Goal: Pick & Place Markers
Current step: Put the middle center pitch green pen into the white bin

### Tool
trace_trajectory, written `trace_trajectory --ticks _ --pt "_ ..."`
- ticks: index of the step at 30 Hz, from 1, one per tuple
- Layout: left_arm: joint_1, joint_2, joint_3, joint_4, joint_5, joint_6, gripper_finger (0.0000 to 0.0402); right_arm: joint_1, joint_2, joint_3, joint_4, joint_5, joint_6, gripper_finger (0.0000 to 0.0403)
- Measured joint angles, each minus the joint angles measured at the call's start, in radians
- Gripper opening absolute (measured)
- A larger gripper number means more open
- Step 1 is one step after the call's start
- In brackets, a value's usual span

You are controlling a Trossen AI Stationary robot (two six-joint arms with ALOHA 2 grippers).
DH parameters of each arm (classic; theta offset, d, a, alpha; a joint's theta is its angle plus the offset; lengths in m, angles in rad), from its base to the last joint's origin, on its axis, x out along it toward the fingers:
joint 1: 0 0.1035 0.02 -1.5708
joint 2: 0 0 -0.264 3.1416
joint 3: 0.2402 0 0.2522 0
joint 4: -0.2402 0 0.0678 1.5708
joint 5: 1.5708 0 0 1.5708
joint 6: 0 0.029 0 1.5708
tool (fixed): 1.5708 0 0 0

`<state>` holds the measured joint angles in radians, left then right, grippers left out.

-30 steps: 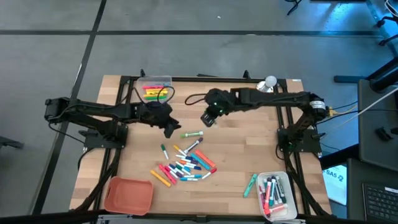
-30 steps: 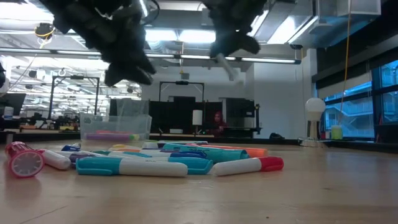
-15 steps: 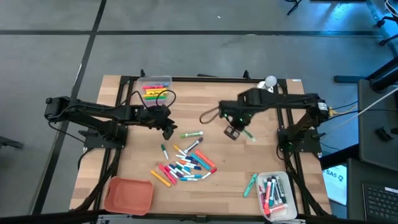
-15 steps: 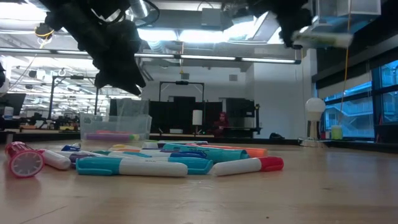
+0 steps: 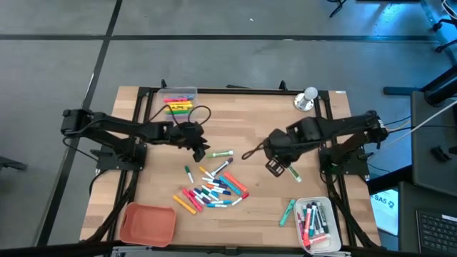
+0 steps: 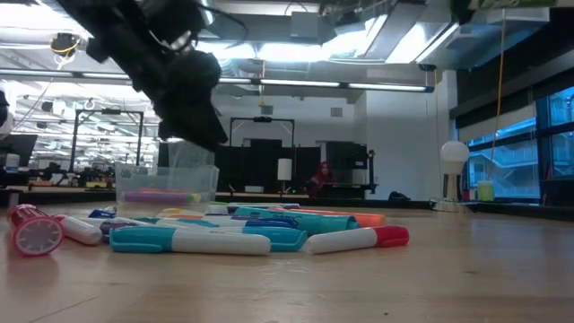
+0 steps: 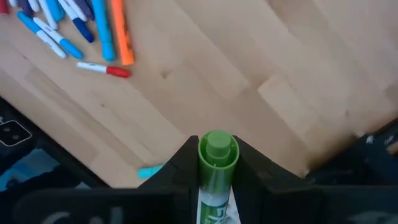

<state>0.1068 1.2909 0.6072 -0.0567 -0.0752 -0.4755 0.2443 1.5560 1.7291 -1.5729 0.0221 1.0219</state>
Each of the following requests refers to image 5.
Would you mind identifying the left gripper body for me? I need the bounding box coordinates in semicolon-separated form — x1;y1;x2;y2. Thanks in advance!
170;120;211;163

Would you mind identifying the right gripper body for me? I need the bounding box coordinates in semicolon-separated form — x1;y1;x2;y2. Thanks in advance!
263;127;305;178

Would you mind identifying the yellow cap pen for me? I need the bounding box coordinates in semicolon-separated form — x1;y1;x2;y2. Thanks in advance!
199;166;216;180

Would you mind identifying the purple whiteboard marker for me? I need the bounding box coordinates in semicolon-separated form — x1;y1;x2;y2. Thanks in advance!
313;203;322;236
211;157;234;178
296;212;305;239

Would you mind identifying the clear plastic bin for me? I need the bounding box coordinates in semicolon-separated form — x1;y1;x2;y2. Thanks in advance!
156;86;199;121

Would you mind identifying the orange highlighter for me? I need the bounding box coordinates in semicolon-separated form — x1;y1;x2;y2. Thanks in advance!
223;171;249;194

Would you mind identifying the teal green cap pen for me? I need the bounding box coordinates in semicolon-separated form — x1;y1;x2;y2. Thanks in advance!
201;185;220;201

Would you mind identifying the purple cap pen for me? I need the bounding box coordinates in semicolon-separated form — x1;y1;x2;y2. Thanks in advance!
194;188;212;205

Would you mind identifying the red cap pen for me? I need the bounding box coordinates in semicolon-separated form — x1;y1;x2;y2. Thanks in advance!
231;192;250;207
188;190;205;206

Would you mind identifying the teal blue highlighter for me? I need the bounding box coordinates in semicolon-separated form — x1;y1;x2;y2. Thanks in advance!
218;175;243;197

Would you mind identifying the mint green highlighter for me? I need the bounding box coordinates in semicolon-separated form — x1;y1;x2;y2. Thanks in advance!
278;198;297;228

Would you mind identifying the red whiteboard marker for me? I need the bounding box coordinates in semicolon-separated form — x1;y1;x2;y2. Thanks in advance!
303;203;313;248

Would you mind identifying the teal whiteboard marker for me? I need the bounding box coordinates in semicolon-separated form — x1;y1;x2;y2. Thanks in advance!
308;202;318;238

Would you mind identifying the white translucent plastic bin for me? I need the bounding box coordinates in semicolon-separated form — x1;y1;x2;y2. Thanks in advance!
293;196;343;255

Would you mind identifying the light bulb on silver base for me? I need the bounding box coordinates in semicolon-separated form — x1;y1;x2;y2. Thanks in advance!
293;86;318;112

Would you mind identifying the terracotta plastic tray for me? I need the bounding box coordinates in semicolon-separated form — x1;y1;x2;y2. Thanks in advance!
119;202;177;248

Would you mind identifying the white box blue print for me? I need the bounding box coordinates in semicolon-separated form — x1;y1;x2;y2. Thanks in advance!
370;188;399;236

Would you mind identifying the dark grey side table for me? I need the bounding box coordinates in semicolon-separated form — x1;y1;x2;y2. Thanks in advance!
410;91;457;197

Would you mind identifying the black chair base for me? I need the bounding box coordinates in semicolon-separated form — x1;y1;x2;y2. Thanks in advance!
327;0;348;19

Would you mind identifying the small black desk item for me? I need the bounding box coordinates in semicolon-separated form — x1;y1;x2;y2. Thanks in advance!
430;146;453;164

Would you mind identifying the black stand base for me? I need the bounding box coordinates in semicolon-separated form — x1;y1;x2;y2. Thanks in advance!
383;66;457;106

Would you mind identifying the black laptop keyboard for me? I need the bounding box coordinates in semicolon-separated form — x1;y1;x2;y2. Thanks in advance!
416;208;457;257

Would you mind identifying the black crossbar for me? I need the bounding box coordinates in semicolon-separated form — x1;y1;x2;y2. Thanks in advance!
0;241;457;257

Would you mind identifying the black chair leg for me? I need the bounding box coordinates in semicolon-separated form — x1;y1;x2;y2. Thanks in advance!
0;156;29;173

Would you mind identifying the black office chair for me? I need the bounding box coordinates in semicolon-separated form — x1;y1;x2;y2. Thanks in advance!
431;17;457;54

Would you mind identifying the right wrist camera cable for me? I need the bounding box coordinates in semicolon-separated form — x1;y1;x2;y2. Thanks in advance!
241;141;268;161

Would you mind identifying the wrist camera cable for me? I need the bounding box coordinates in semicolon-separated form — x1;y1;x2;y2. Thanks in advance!
241;141;268;161
148;104;213;126

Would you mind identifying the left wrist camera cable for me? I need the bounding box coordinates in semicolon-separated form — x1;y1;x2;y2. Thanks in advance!
148;104;213;126

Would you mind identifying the white cable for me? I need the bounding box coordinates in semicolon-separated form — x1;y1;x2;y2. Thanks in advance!
410;99;457;133

